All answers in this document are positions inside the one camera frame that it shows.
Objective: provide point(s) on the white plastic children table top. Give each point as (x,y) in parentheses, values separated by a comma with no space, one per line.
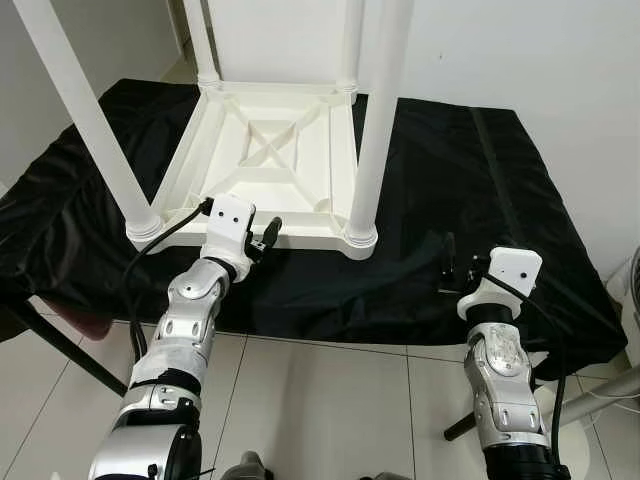
(250,180)

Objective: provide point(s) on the white plastic table leg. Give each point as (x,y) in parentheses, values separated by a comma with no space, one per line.
(203,40)
(90,120)
(385,100)
(350,40)

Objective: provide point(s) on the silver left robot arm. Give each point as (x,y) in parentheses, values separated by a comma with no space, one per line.
(190,310)

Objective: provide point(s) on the black tablecloth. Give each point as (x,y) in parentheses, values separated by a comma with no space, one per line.
(450,200)

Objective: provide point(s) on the black metal worktable leg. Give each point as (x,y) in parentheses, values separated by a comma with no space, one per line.
(460,425)
(70,350)

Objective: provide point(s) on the pink stool seat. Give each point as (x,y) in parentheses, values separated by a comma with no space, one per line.
(85,322)

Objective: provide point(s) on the grey right robot foot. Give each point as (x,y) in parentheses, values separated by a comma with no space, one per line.
(385,476)

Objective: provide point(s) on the grey robot foot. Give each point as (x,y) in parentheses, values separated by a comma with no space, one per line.
(245,468)
(385,476)

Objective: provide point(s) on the grey left robot foot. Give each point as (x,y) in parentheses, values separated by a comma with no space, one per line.
(245,468)

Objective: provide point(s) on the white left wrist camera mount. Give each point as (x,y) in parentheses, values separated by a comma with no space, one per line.
(228,220)

